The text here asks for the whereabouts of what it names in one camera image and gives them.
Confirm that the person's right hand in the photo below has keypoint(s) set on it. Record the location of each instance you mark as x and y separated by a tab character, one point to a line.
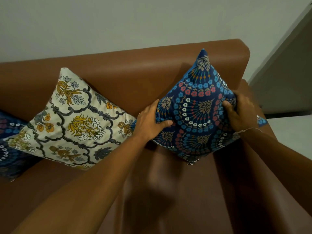
243	114

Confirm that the brown leather sofa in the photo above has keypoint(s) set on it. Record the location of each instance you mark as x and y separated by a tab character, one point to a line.
136	134

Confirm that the person's left thumb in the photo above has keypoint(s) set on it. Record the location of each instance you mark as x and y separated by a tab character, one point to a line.
163	123

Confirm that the grey door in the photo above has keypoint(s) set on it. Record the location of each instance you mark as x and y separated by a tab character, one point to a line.
285	70

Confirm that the cream floral patterned cushion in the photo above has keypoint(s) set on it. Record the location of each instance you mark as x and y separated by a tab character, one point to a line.
73	121

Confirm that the person's right thumb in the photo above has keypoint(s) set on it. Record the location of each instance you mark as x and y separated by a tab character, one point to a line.
228	108

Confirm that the person's right forearm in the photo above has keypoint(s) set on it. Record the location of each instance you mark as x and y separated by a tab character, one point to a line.
280	165

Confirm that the thin white wrist thread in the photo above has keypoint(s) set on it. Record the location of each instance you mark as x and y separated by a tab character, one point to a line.
248	130

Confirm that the person's left forearm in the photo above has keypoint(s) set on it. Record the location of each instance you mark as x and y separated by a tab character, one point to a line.
82	190

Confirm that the blue floral patterned cushion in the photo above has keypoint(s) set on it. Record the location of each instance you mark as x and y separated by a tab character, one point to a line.
11	146
197	112

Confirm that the person's left hand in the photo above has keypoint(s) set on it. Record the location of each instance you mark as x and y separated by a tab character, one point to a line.
147	123

